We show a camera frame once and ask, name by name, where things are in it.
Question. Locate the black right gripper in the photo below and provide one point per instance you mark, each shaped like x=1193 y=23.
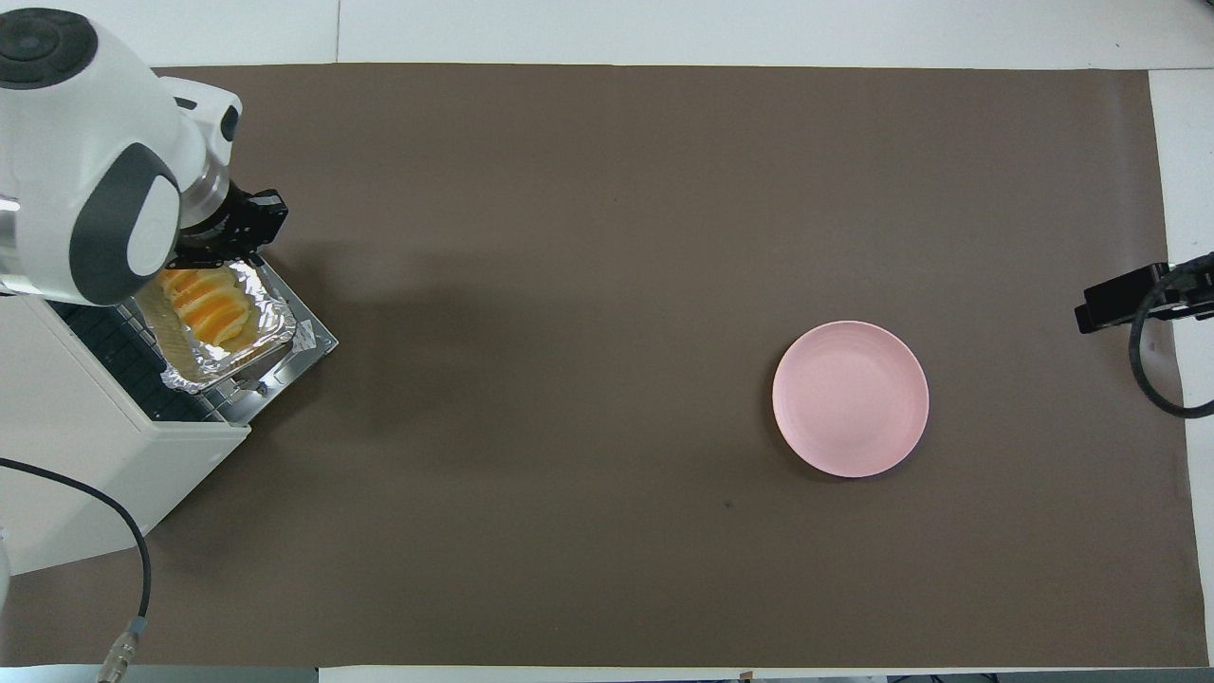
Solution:
x=1110 y=305

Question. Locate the glass oven door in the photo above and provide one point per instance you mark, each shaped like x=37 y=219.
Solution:
x=308 y=337

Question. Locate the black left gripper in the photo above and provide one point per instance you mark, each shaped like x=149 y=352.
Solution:
x=248 y=218

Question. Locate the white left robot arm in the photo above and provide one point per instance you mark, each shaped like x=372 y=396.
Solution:
x=85 y=161

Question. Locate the cream toaster oven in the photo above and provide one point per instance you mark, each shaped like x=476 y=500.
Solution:
x=85 y=484

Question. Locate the brown table mat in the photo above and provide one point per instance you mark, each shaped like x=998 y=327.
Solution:
x=569 y=379

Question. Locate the golden bread loaf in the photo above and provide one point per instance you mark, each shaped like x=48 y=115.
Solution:
x=209 y=308

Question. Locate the aluminium foil tray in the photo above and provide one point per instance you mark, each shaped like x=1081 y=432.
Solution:
x=228 y=356

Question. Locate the pink round plate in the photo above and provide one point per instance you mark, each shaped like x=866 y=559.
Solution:
x=851 y=399

